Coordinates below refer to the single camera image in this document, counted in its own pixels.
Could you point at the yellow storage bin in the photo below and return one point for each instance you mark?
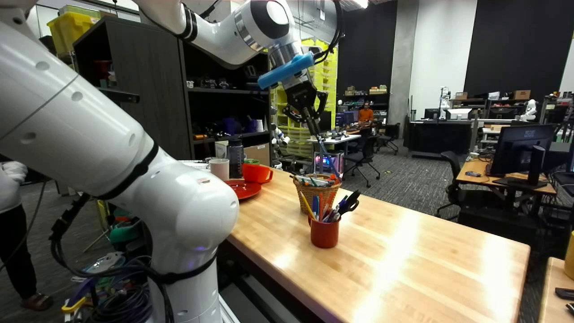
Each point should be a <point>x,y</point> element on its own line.
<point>72,29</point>

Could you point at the red mug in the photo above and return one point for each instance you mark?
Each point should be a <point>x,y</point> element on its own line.
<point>325,233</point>

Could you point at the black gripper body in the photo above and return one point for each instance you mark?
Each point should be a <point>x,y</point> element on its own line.
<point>305,98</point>

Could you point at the black computer monitor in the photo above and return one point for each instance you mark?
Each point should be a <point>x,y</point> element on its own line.
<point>520,149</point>

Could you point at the black swivel chair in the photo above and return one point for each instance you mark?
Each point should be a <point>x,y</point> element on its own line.
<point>362,158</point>

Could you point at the black office chair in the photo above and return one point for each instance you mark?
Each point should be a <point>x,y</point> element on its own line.
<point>457,185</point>

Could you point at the person in orange shirt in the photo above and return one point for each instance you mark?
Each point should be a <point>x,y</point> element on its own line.
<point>366,118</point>

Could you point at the dark bottle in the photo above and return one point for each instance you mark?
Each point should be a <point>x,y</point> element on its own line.
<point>235,156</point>

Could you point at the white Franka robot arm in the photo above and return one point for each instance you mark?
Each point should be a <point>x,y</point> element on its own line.
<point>90,143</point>

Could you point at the yellow pencil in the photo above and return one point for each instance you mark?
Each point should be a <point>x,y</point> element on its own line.
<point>305,204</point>

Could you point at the red bowl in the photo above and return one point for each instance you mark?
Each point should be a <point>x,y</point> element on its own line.
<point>257,174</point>

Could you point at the purple lit device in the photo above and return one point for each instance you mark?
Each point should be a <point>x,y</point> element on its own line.
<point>330,163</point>

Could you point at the person in white shirt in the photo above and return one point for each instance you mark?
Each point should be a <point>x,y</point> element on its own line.
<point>14,238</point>

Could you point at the small black device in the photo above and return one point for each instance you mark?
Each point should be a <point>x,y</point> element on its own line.
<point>569,308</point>
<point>565,292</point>

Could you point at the red plate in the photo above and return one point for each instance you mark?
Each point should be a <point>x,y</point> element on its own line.
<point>244,190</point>

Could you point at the black shelving unit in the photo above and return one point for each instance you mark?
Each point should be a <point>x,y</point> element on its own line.
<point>154,100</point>

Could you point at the wooden office desk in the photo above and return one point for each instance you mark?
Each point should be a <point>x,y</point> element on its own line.
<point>508,181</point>

